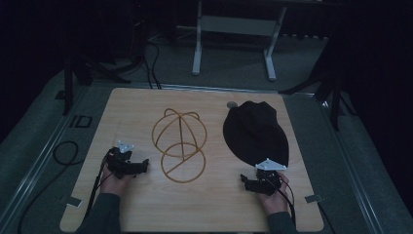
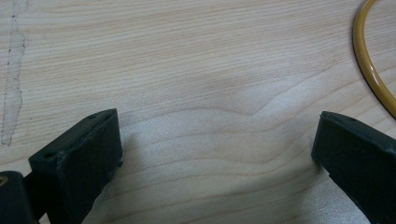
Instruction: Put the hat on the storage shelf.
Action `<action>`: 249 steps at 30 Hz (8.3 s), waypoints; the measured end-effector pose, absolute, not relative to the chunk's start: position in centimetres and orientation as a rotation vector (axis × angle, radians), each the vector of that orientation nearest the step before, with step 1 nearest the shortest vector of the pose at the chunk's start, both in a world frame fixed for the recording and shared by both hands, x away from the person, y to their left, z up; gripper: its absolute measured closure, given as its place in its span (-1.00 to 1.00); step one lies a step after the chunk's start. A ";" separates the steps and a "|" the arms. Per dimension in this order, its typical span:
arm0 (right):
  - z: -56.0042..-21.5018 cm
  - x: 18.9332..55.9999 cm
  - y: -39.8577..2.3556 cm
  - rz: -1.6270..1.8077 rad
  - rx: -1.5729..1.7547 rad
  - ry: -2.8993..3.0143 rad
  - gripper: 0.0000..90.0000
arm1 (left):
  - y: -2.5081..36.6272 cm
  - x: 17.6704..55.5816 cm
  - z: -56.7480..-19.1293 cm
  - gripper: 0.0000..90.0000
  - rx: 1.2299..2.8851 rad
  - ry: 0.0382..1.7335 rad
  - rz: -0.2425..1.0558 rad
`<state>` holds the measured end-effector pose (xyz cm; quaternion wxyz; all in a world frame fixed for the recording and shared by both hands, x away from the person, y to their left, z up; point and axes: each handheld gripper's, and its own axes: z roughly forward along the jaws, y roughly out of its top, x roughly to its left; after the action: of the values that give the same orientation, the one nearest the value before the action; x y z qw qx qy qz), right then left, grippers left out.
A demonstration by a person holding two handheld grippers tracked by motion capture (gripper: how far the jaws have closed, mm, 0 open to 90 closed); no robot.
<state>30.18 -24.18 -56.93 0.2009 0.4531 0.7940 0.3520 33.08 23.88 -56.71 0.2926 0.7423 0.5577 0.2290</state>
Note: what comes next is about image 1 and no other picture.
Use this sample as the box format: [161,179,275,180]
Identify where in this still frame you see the grey tape piece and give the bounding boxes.
[304,193,325,205]

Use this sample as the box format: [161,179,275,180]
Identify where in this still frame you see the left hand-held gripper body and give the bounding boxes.
[106,139,141,180]

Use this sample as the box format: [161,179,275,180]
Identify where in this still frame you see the black hanging cables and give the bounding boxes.
[141,35,163,91]

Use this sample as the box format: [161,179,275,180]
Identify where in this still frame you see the left hand-held gripper black cable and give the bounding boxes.
[83,155,113,223]

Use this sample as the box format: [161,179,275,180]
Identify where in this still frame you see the black tripod stand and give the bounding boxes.
[54,53,132,117]
[278,61,357,133]

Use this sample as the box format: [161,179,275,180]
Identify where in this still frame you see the right hand-held gripper black cable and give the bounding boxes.
[274,178,298,226]

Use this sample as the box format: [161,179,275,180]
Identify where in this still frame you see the black brimmed hat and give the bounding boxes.
[222,100,290,169]

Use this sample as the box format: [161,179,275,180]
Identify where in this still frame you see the black rectangular floor frame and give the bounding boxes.
[68,114,94,129]

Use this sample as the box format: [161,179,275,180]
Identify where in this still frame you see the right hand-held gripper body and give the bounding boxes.
[251,157,288,197]

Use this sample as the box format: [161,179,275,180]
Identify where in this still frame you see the hand-held gripper black cable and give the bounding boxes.
[83,155,113,223]
[274,178,298,226]

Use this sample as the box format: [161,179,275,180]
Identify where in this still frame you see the black floor cable loop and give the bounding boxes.
[17,139,86,234]

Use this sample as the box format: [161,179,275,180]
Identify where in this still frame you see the person's left hand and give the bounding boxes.
[99,167,135,198]

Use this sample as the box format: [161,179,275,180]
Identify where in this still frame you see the person's right hand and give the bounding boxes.
[257,171,290,216]

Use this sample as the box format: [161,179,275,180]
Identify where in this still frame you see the gold wire hat stand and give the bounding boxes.
[151,107,208,184]

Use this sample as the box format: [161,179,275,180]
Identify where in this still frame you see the white metal desk frame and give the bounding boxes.
[191,0,288,82]

